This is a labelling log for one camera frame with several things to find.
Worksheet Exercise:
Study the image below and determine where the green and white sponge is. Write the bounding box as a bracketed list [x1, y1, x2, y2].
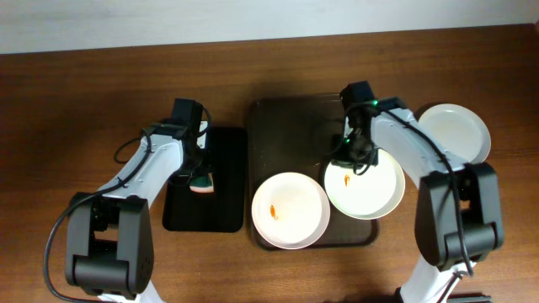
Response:
[189, 173, 215, 194]

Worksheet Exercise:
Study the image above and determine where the white plate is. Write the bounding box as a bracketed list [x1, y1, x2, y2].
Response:
[251, 173, 330, 250]
[323, 150, 406, 220]

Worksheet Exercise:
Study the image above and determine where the pale blue-white plate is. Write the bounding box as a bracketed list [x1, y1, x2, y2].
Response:
[419, 104, 492, 163]

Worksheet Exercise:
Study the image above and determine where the white plate front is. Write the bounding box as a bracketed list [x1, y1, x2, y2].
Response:
[251, 173, 330, 250]

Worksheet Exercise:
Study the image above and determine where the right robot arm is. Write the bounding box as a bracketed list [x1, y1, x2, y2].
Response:
[333, 81, 504, 302]

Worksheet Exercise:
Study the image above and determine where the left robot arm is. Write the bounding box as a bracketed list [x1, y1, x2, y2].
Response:
[63, 98, 211, 302]

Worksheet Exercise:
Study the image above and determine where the brown serving tray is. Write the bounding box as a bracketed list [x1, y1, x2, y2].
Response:
[245, 94, 380, 251]

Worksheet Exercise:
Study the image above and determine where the small black tray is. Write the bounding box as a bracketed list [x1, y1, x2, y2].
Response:
[162, 127, 248, 233]

